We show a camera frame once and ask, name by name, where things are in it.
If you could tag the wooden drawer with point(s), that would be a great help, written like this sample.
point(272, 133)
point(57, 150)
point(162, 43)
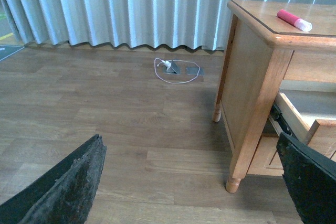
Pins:
point(311, 117)
point(266, 160)

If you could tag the pink marker with clear cap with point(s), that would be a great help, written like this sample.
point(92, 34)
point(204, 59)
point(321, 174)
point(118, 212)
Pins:
point(294, 20)

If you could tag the open metal floor socket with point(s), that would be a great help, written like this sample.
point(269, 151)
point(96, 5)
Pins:
point(171, 67)

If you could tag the closed metal floor plate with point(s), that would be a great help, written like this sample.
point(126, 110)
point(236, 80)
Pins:
point(194, 71)

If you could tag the pale green pleated curtain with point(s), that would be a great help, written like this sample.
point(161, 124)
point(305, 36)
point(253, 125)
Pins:
point(193, 23)

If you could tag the wooden nightstand cabinet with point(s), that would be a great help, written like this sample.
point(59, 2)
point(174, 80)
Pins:
point(265, 55)

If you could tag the black left foreground panel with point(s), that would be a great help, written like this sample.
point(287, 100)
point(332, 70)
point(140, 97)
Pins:
point(65, 193)

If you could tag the black foreground panel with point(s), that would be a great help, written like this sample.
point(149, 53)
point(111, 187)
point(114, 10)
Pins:
point(65, 193)
point(310, 180)

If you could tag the black right foreground panel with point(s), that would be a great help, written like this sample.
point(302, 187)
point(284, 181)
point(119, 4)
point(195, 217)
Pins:
point(310, 180)

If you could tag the black drawer slide rail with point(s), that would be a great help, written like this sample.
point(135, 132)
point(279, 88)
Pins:
point(277, 116)

